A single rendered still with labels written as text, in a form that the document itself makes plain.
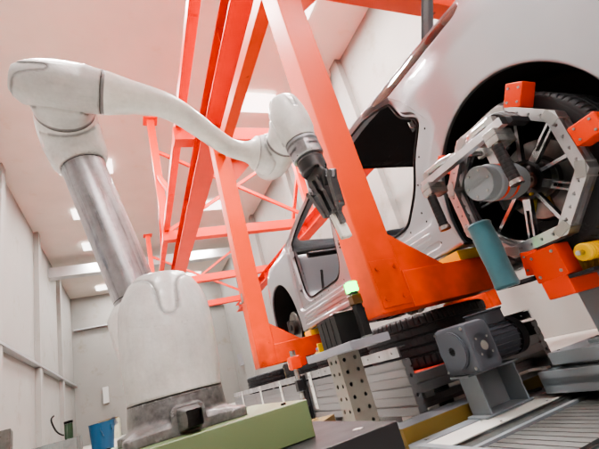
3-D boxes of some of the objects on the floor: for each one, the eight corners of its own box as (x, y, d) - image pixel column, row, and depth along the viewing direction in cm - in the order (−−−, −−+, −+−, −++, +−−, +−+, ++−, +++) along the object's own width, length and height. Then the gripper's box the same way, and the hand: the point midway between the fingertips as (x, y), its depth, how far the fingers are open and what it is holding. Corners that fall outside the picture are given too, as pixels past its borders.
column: (393, 464, 142) (357, 349, 157) (371, 474, 138) (337, 355, 152) (379, 461, 150) (347, 353, 165) (357, 471, 146) (326, 358, 161)
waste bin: (120, 449, 713) (118, 415, 733) (120, 450, 676) (117, 414, 696) (90, 458, 691) (88, 423, 712) (88, 460, 654) (86, 423, 675)
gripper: (287, 174, 106) (322, 251, 99) (309, 145, 96) (349, 228, 89) (308, 172, 111) (343, 245, 104) (332, 143, 101) (372, 223, 94)
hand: (340, 225), depth 98 cm, fingers closed
